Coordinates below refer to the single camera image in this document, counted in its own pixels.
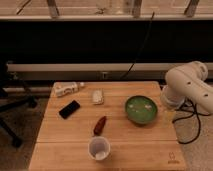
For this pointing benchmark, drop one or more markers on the black rectangular eraser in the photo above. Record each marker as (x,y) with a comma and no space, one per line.
(69,109)

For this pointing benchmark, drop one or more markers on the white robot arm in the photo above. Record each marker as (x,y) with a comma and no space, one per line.
(187,81)

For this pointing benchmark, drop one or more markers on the white small box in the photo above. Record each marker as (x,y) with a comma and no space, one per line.
(97,97)

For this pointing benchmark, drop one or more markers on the red chili pepper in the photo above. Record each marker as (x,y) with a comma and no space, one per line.
(99,125)

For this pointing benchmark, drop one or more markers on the green bowl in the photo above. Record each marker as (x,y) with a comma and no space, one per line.
(141,109)

